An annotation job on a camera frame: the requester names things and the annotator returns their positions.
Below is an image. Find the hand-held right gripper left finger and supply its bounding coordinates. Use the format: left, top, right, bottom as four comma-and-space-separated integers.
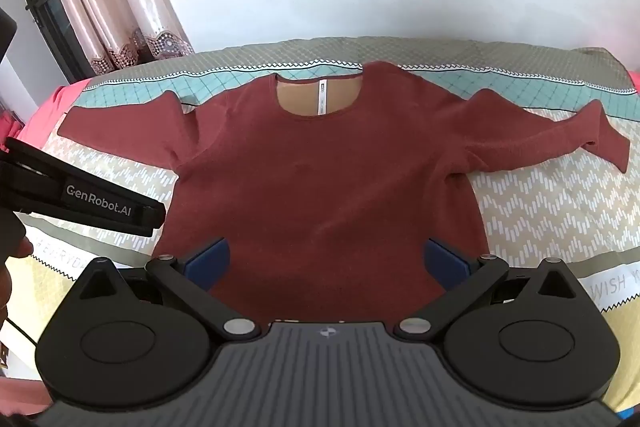
77, 237, 262, 342

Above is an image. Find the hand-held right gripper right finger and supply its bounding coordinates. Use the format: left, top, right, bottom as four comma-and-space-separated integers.
394, 237, 577, 343

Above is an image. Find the red-brown sweater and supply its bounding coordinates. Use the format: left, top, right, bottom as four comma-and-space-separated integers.
59, 61, 631, 325

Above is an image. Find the person's left hand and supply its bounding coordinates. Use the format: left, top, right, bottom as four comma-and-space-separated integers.
0, 207, 36, 323

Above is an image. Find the pink quilt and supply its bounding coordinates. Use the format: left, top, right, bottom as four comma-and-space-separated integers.
0, 79, 93, 148

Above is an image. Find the patterned bed sheet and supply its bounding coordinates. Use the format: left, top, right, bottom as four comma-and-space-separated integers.
0, 36, 640, 427

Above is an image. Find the black cable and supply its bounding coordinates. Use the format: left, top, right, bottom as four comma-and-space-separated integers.
0, 314, 42, 349

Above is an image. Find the dark window frame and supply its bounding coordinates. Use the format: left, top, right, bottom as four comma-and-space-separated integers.
2, 0, 96, 84

